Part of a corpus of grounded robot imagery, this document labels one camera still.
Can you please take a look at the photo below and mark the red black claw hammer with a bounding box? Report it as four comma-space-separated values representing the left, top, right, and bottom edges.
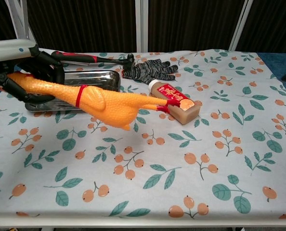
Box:
51, 50, 135, 71

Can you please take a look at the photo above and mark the floral printed tablecloth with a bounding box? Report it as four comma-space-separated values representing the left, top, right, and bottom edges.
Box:
0, 48, 286, 220

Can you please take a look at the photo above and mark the stainless steel tray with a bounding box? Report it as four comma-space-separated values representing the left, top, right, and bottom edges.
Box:
25, 70, 121, 112

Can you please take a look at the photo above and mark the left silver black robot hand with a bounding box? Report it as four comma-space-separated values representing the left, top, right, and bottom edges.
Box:
0, 39, 65, 104

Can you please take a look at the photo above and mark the yellow rubber chicken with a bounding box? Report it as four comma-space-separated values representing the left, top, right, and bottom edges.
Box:
7, 72, 182, 131

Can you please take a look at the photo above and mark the white partition frame post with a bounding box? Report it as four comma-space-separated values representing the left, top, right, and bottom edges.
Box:
4, 0, 38, 49
228, 0, 255, 51
135, 0, 149, 53

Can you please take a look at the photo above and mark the grey knit work glove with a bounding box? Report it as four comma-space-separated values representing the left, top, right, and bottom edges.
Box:
121, 59, 179, 85

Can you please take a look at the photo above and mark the brown drink bottle red label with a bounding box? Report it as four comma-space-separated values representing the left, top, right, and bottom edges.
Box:
147, 79, 202, 126

